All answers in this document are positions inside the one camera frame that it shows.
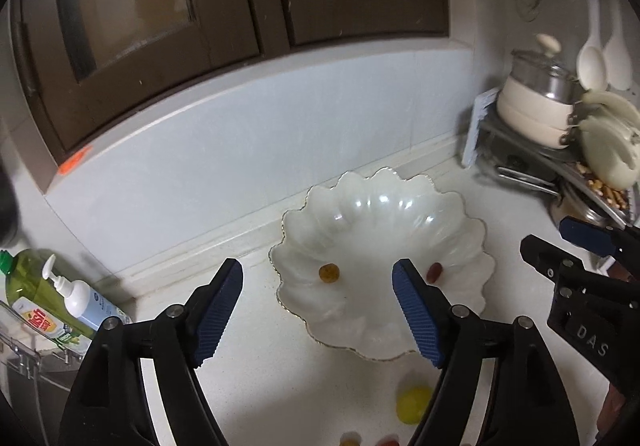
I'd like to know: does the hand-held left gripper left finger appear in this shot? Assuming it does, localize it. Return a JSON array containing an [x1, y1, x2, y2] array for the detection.
[[59, 258, 244, 446]]

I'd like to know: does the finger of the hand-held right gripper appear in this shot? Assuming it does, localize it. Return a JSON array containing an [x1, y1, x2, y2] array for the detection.
[[520, 235, 583, 287], [559, 217, 640, 277]]

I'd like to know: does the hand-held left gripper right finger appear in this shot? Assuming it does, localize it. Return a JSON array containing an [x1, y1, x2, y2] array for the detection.
[[391, 258, 581, 446]]

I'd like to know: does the yellow-green citrus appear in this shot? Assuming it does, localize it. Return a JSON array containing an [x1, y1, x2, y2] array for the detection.
[[396, 386, 433, 426]]

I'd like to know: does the white scalloped bowl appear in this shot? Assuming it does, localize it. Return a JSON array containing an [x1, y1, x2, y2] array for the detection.
[[268, 167, 497, 363]]

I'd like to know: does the beaded wooden trivet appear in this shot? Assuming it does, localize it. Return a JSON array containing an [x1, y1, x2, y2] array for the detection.
[[575, 161, 634, 213]]

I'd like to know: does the cream round kettle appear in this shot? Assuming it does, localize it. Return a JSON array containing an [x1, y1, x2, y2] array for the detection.
[[579, 90, 640, 191]]

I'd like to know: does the cream cooking pot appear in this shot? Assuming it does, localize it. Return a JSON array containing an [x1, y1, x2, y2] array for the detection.
[[496, 74, 585, 149]]

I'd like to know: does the white pump bottle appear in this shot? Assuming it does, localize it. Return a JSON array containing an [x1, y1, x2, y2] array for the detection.
[[42, 256, 133, 331]]

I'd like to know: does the grey white corner shelf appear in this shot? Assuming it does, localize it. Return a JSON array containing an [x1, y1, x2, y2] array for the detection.
[[461, 88, 640, 227]]

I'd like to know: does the steel steamer pot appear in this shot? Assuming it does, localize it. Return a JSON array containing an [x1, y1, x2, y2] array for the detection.
[[509, 56, 585, 105]]

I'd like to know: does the white rice spoon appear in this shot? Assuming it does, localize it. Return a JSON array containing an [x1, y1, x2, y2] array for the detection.
[[576, 0, 609, 92], [602, 0, 634, 89]]

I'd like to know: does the glass lid cream knob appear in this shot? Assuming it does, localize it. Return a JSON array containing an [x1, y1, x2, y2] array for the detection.
[[511, 33, 577, 77]]

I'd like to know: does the green dish soap bottle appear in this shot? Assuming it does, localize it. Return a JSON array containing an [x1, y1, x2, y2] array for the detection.
[[0, 250, 96, 353]]

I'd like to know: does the orange sticker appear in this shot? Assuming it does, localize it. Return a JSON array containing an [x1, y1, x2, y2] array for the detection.
[[57, 146, 92, 175]]

